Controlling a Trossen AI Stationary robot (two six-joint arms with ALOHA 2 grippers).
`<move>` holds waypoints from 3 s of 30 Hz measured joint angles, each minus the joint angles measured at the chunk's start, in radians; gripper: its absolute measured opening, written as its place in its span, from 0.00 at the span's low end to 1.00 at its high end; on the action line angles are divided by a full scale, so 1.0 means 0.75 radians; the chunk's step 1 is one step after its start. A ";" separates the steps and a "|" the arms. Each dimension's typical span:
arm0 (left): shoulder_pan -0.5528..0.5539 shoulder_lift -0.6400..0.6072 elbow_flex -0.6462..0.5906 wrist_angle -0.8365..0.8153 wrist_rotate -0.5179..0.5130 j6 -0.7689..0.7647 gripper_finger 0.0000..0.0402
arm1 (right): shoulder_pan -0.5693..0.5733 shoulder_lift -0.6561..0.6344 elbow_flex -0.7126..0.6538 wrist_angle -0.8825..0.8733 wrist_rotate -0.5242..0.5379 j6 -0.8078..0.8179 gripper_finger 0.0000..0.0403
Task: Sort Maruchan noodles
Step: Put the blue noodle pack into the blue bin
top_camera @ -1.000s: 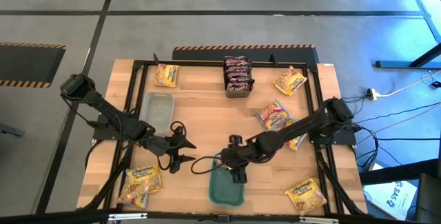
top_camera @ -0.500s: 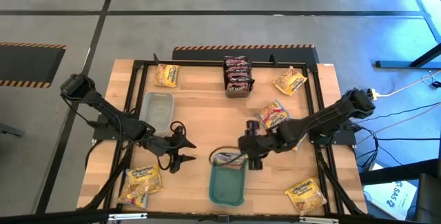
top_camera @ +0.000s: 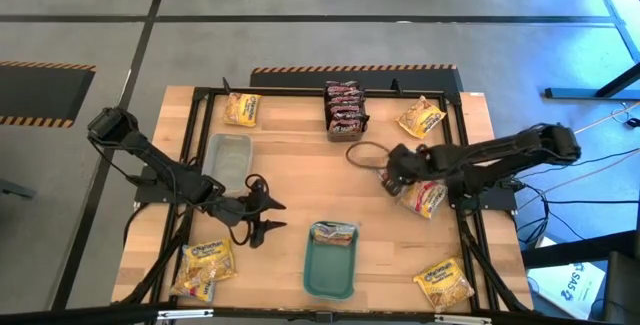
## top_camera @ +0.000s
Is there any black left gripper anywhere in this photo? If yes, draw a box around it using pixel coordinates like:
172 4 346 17
207 177 289 250

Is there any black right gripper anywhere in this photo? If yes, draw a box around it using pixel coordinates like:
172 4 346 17
382 143 431 197

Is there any yellow Maruchan ramen pack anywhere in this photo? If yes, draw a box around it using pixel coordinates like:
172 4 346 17
412 257 476 314
222 92 263 129
180 237 236 284
395 95 448 140

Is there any black red ramen pack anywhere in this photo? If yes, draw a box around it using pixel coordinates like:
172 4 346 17
324 80 364 94
324 90 365 105
327 114 370 135
325 102 367 119

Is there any clear grey plastic bin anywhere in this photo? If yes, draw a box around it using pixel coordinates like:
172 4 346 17
198 132 255 197

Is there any smoky dark plastic bin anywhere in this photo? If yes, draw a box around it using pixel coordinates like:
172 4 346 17
323 80 370 144

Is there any teal plastic bin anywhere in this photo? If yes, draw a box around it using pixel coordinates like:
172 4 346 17
302 221 360 302

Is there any black hazard-striped floor mat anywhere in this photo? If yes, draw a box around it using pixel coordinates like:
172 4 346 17
0 60 97 129
249 63 465 94

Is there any black desk beam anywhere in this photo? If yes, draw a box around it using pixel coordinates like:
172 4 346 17
521 228 640 270

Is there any white printed cardboard box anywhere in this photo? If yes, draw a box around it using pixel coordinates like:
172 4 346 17
526 259 607 322

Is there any black rig crossbeam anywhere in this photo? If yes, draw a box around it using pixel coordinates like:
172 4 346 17
0 303 640 325

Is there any black stand foot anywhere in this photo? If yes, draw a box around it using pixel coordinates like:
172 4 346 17
0 178 37 201

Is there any dark grey case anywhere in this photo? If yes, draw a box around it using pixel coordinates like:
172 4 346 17
601 249 640 325

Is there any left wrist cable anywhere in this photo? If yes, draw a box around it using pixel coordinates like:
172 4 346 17
227 172 274 247

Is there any wrist cable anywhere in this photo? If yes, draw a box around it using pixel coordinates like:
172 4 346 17
227 172 274 247
344 140 392 171

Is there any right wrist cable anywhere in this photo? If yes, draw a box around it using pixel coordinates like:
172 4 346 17
344 140 392 171

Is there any black aluminium rig frame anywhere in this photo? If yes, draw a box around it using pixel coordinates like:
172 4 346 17
112 84 534 316

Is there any silver metal bracket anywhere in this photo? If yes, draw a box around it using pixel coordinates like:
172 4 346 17
156 308 215 321
433 313 494 325

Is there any beige floor cable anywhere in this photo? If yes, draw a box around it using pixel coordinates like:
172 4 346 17
572 102 640 136

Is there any black floor cable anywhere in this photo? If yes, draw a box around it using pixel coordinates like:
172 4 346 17
514 147 640 181

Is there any black desk leg frame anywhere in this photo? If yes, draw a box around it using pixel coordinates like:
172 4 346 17
543 0 640 101

